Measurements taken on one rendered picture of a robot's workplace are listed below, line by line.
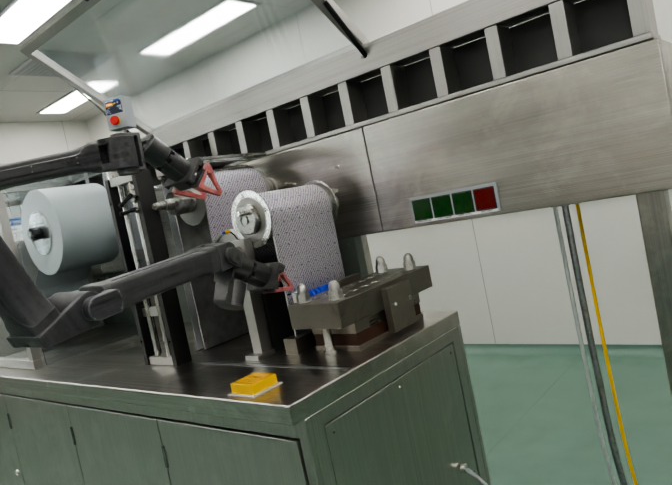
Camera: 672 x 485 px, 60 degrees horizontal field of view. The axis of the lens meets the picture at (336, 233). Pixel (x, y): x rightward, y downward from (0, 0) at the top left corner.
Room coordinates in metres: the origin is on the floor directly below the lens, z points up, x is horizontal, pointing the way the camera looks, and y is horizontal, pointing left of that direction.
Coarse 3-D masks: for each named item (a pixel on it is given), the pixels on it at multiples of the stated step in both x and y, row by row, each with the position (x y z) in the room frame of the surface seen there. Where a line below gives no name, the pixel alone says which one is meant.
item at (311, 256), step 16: (288, 240) 1.49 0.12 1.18; (304, 240) 1.53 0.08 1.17; (320, 240) 1.58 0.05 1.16; (336, 240) 1.63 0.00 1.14; (288, 256) 1.48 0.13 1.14; (304, 256) 1.52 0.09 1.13; (320, 256) 1.57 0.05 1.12; (336, 256) 1.62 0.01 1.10; (288, 272) 1.47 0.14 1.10; (304, 272) 1.51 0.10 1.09; (320, 272) 1.56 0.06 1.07; (336, 272) 1.61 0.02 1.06; (288, 304) 1.45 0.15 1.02
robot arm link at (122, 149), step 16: (96, 144) 1.22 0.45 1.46; (112, 144) 1.21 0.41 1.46; (128, 144) 1.22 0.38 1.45; (32, 160) 1.25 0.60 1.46; (48, 160) 1.24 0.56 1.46; (64, 160) 1.23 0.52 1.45; (80, 160) 1.22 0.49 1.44; (96, 160) 1.22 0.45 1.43; (112, 160) 1.21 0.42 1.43; (128, 160) 1.21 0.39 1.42; (0, 176) 1.26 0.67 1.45; (16, 176) 1.25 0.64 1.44; (32, 176) 1.25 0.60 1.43; (48, 176) 1.24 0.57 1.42; (64, 176) 1.28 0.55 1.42
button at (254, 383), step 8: (248, 376) 1.23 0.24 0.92; (256, 376) 1.22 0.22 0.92; (264, 376) 1.21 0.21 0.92; (272, 376) 1.21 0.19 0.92; (232, 384) 1.20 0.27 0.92; (240, 384) 1.19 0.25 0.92; (248, 384) 1.17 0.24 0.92; (256, 384) 1.17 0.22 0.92; (264, 384) 1.19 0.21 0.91; (272, 384) 1.20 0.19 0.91; (232, 392) 1.21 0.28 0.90; (240, 392) 1.19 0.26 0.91; (248, 392) 1.17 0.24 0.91; (256, 392) 1.17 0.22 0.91
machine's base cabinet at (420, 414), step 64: (384, 384) 1.28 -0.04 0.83; (448, 384) 1.48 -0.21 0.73; (0, 448) 2.17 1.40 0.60; (64, 448) 1.80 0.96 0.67; (128, 448) 1.53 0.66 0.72; (192, 448) 1.34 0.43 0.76; (256, 448) 1.19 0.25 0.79; (320, 448) 1.11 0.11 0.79; (384, 448) 1.25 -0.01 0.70; (448, 448) 1.44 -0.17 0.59
